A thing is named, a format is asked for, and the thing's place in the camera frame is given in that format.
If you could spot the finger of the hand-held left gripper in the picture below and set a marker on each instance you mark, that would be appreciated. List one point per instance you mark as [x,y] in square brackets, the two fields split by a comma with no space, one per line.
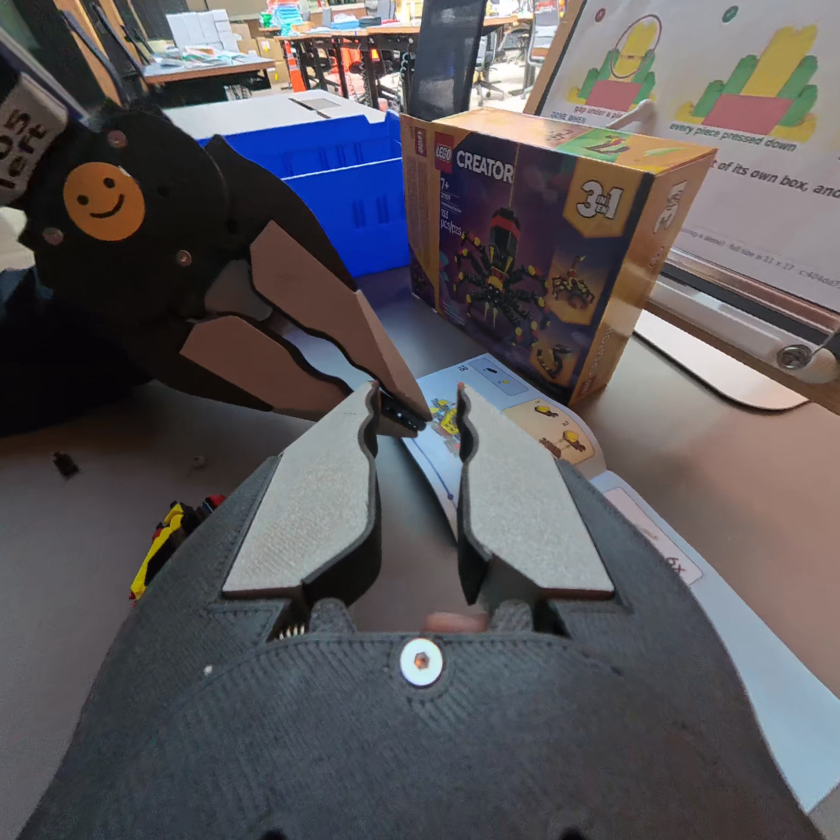
[249,361]
[321,308]

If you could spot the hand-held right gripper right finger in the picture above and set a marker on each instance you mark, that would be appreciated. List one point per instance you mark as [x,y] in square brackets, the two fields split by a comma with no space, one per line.
[525,518]

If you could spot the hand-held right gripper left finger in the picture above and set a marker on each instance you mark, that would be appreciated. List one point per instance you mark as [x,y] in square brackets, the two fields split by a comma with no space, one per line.
[308,512]

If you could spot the small black lego piece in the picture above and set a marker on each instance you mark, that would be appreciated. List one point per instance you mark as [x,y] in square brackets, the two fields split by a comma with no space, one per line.
[399,420]

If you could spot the person's left forearm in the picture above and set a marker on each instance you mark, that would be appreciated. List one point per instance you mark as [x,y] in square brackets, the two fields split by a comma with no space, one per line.
[59,354]

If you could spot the yellow black lego assembly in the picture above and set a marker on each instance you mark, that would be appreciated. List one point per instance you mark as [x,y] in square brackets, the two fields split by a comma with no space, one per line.
[164,538]

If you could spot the spider lego set box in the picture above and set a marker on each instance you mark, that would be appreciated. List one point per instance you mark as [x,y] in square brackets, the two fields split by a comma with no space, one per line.
[525,262]

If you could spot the black lego plate piece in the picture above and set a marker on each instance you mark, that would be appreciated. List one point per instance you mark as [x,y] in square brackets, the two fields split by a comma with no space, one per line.
[65,463]

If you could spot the lego instruction booklet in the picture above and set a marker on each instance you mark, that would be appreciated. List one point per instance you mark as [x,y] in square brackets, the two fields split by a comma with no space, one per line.
[754,656]

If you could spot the blue plastic bin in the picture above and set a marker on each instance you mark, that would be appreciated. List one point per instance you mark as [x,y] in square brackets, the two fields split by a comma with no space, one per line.
[341,184]

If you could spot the wooden top table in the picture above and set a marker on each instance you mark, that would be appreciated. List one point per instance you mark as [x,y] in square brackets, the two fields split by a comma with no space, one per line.
[210,69]

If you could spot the stack of white boxes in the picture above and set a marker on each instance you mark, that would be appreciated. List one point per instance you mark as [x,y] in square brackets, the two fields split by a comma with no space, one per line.
[200,27]

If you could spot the white board base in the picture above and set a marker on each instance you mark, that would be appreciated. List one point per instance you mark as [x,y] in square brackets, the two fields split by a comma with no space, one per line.
[722,367]

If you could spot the black office chair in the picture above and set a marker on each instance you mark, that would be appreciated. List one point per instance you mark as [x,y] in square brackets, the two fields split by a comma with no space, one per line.
[449,52]

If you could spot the metal eyelet fitting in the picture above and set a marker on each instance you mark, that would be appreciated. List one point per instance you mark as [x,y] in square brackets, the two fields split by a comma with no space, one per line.
[804,358]

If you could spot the white poster clip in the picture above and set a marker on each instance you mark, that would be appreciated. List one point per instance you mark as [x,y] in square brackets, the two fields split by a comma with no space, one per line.
[633,113]

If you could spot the printed instruction poster board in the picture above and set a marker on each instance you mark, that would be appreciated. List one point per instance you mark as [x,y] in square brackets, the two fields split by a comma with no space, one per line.
[741,131]

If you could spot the black frame desk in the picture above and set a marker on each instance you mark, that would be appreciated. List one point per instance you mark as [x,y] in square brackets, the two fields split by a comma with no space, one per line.
[348,49]

